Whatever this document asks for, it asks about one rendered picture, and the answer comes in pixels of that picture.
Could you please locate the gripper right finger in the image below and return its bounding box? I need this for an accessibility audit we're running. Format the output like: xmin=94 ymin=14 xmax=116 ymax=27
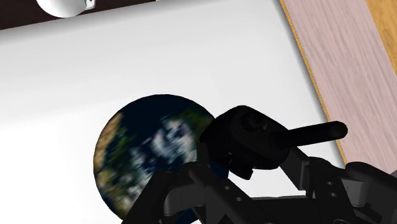
xmin=280 ymin=146 xmax=397 ymax=224

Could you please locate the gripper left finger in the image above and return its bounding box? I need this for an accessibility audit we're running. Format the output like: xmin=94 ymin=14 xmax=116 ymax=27
xmin=122 ymin=161 xmax=271 ymax=224

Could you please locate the earth globe ball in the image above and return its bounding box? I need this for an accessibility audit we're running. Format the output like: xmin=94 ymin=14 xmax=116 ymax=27
xmin=93 ymin=94 xmax=230 ymax=220

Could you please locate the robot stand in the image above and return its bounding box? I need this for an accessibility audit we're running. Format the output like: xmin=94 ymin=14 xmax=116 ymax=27
xmin=0 ymin=0 xmax=157 ymax=31

